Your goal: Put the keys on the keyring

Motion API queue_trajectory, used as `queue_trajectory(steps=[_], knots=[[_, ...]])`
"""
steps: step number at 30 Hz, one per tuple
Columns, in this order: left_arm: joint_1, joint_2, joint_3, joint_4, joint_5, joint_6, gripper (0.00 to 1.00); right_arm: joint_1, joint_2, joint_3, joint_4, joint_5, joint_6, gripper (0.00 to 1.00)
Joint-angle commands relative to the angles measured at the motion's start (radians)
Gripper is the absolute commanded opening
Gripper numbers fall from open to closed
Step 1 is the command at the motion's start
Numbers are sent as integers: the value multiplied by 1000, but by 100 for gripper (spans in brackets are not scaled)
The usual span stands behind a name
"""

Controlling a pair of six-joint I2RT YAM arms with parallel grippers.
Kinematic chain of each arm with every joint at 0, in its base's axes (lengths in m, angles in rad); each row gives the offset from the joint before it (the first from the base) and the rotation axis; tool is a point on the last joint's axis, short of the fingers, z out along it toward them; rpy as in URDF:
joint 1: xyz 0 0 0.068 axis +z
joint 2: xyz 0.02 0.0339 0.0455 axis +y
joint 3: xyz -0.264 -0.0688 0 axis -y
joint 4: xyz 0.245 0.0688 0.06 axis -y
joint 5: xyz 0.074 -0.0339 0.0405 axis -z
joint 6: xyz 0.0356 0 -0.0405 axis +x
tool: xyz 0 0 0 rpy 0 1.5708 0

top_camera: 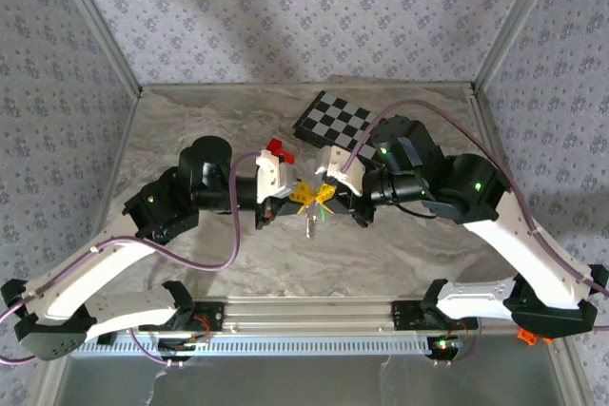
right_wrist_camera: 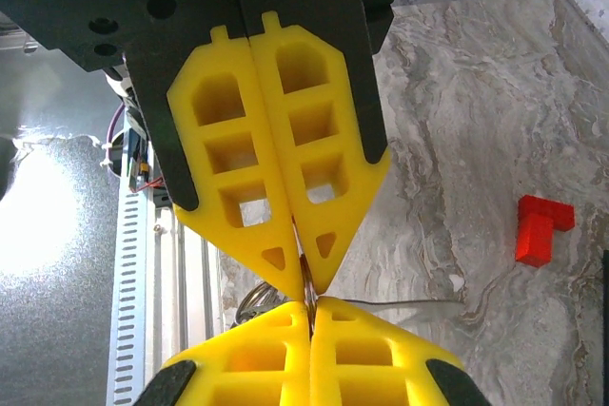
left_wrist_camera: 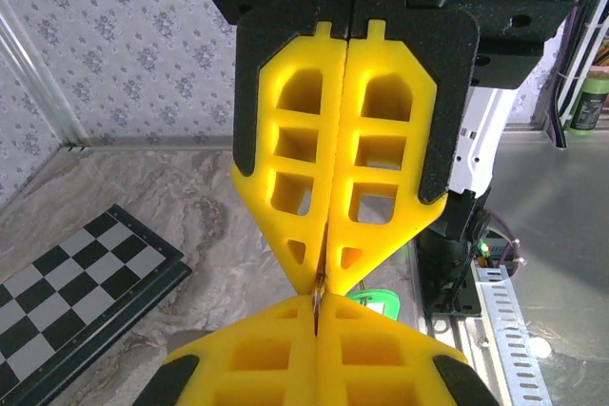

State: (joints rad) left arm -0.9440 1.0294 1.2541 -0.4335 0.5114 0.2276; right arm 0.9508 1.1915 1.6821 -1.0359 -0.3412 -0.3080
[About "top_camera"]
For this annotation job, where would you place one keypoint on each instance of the red plastic block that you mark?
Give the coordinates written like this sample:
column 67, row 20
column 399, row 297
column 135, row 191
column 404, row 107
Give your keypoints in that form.
column 275, row 145

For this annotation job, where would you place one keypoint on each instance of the metal key organizer with rings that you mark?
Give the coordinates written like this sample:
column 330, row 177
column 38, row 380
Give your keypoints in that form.
column 311, row 225

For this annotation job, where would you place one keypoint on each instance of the controller board with LED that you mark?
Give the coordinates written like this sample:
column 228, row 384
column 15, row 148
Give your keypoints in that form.
column 445, row 345
column 183, row 344

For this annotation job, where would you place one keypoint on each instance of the aluminium frame post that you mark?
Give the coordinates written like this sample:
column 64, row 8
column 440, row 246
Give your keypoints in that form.
column 518, row 21
column 97, row 21

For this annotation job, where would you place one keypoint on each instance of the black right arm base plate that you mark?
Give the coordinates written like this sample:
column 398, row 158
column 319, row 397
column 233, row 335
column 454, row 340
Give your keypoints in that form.
column 404, row 313

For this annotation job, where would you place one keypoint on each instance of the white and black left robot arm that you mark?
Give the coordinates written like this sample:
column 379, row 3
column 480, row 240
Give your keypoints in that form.
column 109, row 263

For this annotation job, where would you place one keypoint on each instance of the aluminium front rail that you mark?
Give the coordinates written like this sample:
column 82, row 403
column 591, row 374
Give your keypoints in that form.
column 309, row 315

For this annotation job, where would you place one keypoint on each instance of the black and white chessboard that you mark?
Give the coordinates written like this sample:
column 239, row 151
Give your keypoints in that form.
column 333, row 116

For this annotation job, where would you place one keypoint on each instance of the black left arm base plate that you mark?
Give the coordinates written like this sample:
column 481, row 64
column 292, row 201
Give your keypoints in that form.
column 214, row 315

